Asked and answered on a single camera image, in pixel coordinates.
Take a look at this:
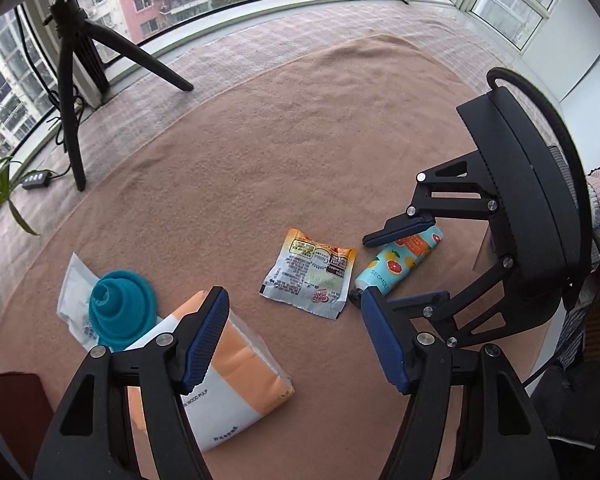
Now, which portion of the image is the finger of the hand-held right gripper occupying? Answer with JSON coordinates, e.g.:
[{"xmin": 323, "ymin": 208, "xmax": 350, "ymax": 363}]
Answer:
[
  {"xmin": 380, "ymin": 255, "xmax": 567, "ymax": 350},
  {"xmin": 362, "ymin": 152, "xmax": 501, "ymax": 249}
]

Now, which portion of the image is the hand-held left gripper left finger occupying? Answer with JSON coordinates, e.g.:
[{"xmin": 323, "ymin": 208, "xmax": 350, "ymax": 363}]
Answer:
[{"xmin": 32, "ymin": 286, "xmax": 231, "ymax": 480}]

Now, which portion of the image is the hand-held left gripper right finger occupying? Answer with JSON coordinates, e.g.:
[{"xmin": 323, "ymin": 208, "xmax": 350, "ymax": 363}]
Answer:
[{"xmin": 361, "ymin": 290, "xmax": 553, "ymax": 480}]

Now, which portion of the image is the fruit print cream tube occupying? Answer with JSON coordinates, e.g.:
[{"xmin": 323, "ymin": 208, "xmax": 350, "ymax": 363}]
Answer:
[{"xmin": 350, "ymin": 225, "xmax": 445, "ymax": 306}]

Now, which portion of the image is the orange white tissue pack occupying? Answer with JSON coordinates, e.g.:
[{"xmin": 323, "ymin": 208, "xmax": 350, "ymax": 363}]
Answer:
[{"xmin": 127, "ymin": 290, "xmax": 297, "ymax": 453}]

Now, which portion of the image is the brown cardboard box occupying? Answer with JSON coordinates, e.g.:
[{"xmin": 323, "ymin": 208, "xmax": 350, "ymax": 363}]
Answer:
[{"xmin": 0, "ymin": 372, "xmax": 56, "ymax": 480}]

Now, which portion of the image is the teal collapsible funnel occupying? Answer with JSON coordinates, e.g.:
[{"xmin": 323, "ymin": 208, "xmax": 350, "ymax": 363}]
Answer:
[{"xmin": 87, "ymin": 270, "xmax": 157, "ymax": 352}]

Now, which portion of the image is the orange snack packet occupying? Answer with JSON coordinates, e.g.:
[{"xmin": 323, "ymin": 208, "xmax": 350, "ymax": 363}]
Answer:
[{"xmin": 260, "ymin": 228, "xmax": 357, "ymax": 321}]

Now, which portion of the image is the white plastic packet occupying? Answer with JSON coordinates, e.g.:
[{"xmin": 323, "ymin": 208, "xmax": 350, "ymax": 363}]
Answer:
[{"xmin": 56, "ymin": 252, "xmax": 131, "ymax": 353}]

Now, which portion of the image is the person's dark clothing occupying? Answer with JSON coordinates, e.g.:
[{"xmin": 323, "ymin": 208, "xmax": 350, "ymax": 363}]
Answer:
[{"xmin": 530, "ymin": 240, "xmax": 600, "ymax": 461}]

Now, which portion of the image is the pink checked mat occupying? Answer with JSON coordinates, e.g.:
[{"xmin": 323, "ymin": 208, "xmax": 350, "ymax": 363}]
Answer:
[{"xmin": 0, "ymin": 0, "xmax": 511, "ymax": 261}]

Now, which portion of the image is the green leafy plant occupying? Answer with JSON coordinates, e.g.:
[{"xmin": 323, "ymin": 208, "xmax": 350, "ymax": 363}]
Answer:
[{"xmin": 0, "ymin": 120, "xmax": 41, "ymax": 236}]

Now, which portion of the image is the black tripod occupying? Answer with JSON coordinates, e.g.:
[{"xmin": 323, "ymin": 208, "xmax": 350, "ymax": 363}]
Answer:
[{"xmin": 35, "ymin": 0, "xmax": 195, "ymax": 192}]

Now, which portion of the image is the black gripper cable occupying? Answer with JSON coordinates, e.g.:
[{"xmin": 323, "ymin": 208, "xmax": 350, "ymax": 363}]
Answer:
[{"xmin": 486, "ymin": 67, "xmax": 583, "ymax": 196}]

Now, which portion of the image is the black cable controller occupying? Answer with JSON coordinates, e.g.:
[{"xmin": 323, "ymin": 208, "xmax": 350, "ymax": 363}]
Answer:
[{"xmin": 21, "ymin": 171, "xmax": 53, "ymax": 191}]

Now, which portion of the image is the black ring light cable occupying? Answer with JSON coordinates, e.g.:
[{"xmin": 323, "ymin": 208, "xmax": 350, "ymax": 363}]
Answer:
[{"xmin": 30, "ymin": 75, "xmax": 83, "ymax": 181}]

